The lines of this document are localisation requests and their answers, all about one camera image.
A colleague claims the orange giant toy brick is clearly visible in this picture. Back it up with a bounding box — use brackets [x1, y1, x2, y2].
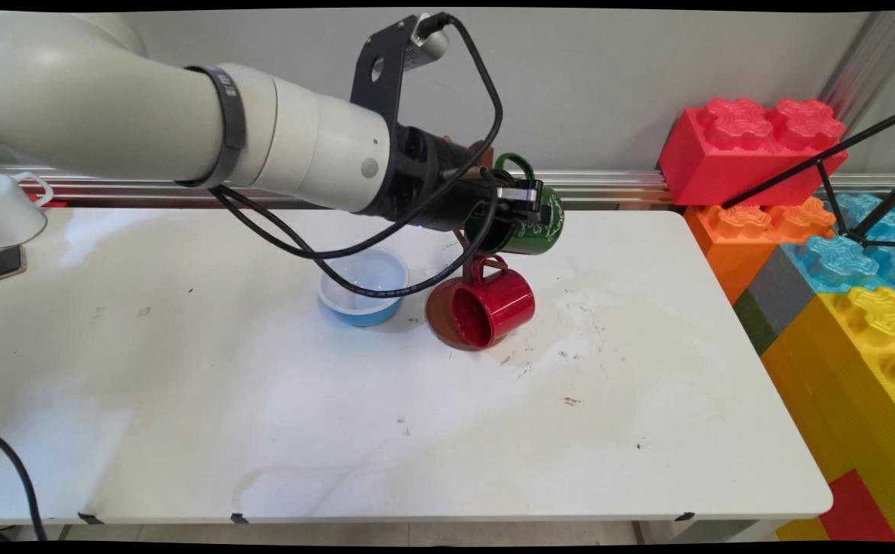
[684, 196, 837, 305]

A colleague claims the yellow giant toy brick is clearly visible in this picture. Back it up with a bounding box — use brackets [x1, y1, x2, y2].
[760, 286, 895, 543]

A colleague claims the small red toy block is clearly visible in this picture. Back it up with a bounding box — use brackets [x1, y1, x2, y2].
[818, 469, 895, 543]

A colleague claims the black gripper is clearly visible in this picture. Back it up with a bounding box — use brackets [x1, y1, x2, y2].
[361, 123, 546, 233]

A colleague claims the aluminium rail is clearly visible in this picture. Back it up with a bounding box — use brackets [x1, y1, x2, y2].
[0, 165, 675, 210]

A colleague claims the light blue giant toy brick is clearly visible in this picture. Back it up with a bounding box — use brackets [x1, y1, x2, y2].
[782, 192, 895, 295]

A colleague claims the white mug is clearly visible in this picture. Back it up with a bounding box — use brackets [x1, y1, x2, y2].
[0, 171, 54, 249]

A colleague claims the brown wooden mug tree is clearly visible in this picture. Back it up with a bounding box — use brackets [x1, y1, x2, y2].
[426, 138, 496, 352]

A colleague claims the red ceramic mug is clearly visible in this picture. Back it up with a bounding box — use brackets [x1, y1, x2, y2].
[449, 255, 536, 351]

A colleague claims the green enamel mug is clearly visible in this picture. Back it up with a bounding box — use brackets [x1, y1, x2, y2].
[464, 152, 565, 257]

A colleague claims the aluminium upright profile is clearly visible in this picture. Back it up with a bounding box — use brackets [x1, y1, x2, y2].
[818, 12, 895, 120]

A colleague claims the dark green giant toy brick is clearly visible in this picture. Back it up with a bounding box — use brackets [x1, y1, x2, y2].
[733, 291, 779, 356]

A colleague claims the red giant toy brick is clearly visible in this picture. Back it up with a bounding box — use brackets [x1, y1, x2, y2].
[659, 97, 850, 207]

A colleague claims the blue and white bowl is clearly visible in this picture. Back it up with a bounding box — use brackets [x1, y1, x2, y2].
[318, 248, 409, 328]

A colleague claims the grey giant toy brick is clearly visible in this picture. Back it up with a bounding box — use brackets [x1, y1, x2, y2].
[747, 246, 817, 335]

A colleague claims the black tripod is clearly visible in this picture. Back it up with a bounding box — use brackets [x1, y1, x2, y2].
[722, 104, 895, 249]

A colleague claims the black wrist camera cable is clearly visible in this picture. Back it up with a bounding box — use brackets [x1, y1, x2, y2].
[209, 12, 506, 299]

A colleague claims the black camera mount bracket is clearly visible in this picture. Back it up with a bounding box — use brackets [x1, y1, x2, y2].
[349, 14, 426, 132]

